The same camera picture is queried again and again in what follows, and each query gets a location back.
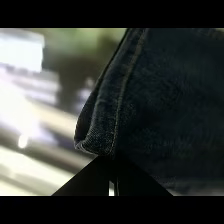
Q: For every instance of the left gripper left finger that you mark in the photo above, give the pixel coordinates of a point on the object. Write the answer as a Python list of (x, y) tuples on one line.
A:
[(93, 181)]

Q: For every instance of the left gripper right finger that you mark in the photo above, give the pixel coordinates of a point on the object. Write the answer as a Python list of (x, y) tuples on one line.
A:
[(140, 183)]

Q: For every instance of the dark blue jeans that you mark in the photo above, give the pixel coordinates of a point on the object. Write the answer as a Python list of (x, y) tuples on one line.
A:
[(160, 100)]

